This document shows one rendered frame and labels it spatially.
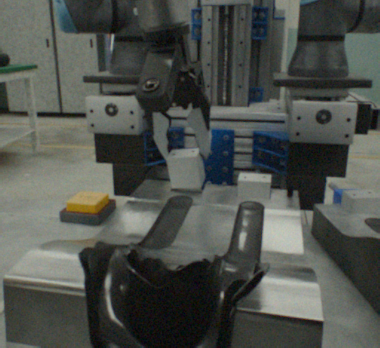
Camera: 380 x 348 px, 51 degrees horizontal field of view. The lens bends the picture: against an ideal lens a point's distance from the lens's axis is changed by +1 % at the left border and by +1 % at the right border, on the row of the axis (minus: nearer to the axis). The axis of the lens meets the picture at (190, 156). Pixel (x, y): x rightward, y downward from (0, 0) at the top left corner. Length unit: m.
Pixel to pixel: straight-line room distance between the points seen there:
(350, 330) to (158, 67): 0.41
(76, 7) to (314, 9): 0.57
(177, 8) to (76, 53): 5.51
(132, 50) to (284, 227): 0.70
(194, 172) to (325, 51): 0.54
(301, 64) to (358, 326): 0.69
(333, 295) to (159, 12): 0.45
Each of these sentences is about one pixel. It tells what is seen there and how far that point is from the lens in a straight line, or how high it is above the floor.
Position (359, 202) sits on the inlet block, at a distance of 0.70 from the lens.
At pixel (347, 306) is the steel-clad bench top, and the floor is 0.80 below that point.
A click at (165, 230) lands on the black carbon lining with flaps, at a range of 0.54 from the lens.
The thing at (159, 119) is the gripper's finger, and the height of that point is 1.01.
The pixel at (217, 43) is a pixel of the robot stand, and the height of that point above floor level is 1.12.
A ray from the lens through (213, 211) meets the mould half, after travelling 0.58.
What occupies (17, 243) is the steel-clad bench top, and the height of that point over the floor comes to 0.80.
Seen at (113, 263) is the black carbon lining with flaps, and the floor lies 0.91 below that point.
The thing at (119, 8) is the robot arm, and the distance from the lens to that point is 1.09.
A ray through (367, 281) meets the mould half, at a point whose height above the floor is 0.83.
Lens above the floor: 1.12
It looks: 16 degrees down
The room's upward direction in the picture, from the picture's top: straight up
